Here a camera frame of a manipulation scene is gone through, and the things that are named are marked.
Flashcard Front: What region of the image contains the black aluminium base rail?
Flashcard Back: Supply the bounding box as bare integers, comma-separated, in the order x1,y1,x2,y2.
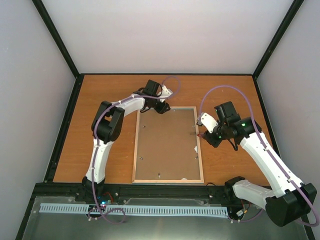
31,182,248,205

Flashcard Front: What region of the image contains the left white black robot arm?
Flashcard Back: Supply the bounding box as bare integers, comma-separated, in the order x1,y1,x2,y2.
82,79,174,202

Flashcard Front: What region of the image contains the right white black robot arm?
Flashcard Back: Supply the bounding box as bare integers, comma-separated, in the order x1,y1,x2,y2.
197,101,317,227

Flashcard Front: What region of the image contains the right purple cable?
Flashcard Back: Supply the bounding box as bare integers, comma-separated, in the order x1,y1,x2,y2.
199,84,320,228

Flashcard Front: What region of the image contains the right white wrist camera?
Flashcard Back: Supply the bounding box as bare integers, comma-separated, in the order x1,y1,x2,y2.
196,112,218,136

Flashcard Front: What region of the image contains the purple cable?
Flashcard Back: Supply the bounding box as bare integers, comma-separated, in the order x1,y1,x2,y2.
199,84,320,228
91,75,182,225

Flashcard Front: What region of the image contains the light blue slotted cable duct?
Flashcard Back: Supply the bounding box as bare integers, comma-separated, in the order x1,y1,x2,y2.
38,203,228,218

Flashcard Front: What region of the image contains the grey metal base plate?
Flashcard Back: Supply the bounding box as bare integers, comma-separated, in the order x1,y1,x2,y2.
17,197,314,240

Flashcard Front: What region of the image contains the red purple handled screwdriver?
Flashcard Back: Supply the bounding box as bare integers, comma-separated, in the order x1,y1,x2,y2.
190,132,203,138

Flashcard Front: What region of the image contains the blue wooden photo frame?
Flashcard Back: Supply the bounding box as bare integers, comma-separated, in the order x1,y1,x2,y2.
132,106,204,185

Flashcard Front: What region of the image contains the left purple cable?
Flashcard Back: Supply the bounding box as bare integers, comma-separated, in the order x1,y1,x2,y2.
91,75,182,225

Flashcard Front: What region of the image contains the black enclosure frame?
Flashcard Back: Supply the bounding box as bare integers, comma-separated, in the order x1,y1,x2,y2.
14,0,316,240

